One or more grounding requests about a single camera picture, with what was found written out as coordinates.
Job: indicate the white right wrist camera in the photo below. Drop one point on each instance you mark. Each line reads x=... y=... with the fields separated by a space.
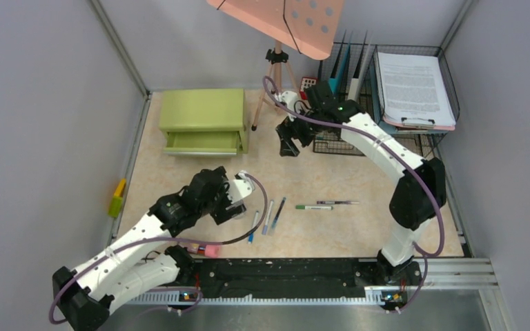
x=288 y=99

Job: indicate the grey white marker pen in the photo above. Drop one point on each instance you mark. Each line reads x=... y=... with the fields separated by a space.
x=268 y=217

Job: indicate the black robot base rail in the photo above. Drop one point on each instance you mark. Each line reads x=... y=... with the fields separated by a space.
x=298 y=278

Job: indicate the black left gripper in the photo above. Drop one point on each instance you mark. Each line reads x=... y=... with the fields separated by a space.
x=223 y=213

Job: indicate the teal file folder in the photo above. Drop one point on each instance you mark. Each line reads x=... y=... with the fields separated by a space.
x=340 y=64

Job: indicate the grey white file folder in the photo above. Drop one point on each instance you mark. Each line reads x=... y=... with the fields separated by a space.
x=358 y=74

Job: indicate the pink perforated board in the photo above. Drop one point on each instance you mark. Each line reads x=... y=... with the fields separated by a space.
x=308 y=26

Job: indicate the teal gel pen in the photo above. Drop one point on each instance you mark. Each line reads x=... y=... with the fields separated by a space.
x=276 y=217

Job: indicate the black wire mesh file rack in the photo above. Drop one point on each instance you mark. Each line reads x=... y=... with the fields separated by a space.
x=425 y=145

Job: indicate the light blue clipboard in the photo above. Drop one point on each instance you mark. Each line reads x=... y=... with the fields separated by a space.
x=377 y=113

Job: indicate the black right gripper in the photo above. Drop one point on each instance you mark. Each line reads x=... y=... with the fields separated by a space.
x=288 y=129

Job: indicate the yellow green toy block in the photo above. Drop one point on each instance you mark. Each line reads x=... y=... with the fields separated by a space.
x=116 y=201

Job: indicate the pink capped tube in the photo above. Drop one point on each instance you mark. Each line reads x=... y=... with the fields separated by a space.
x=209 y=251

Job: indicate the dark purple pen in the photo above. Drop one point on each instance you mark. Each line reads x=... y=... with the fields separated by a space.
x=337 y=202

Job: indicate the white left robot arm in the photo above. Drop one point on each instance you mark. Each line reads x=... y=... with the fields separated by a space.
x=87 y=295

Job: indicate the blue white marker pen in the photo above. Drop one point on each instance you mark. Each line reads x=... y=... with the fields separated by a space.
x=253 y=227

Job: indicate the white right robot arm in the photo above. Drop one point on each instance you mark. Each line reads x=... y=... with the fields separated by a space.
x=419 y=191

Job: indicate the green white marker pen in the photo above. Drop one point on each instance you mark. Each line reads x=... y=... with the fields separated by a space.
x=314 y=207

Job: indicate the pink clipboard with papers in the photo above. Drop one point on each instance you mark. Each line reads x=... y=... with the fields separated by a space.
x=412 y=92

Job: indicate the green metal drawer box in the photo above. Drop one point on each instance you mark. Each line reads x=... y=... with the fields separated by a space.
x=204 y=122

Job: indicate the red white small box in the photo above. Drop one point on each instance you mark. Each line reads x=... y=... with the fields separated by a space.
x=306 y=82

